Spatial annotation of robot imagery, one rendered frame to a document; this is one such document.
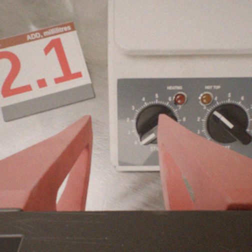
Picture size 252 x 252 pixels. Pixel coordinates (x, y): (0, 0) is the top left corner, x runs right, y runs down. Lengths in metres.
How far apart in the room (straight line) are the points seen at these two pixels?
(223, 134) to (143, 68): 0.08
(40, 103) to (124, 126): 0.10
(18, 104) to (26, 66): 0.04
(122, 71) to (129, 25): 0.03
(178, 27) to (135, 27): 0.03
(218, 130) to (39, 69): 0.17
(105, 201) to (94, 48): 0.15
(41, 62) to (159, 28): 0.12
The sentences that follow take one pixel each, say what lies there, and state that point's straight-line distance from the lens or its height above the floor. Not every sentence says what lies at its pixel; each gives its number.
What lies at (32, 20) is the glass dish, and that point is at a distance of 0.32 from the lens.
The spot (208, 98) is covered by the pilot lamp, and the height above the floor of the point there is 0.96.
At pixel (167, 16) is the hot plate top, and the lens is 0.20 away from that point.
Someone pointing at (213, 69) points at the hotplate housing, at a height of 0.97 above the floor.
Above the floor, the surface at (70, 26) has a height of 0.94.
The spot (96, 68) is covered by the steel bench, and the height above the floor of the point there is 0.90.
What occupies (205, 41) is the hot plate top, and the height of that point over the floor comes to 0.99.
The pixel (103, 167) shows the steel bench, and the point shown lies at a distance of 0.25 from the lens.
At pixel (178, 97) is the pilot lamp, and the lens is 0.21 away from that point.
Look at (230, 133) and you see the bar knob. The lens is 0.21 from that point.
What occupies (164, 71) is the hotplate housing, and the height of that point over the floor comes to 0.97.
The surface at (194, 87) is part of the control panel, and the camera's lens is 0.21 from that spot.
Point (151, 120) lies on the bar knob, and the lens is 0.21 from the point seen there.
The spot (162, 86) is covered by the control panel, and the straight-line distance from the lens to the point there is 0.21.
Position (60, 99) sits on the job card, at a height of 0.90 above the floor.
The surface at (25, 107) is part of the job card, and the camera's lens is 0.28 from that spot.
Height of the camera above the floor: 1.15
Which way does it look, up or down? 77 degrees down
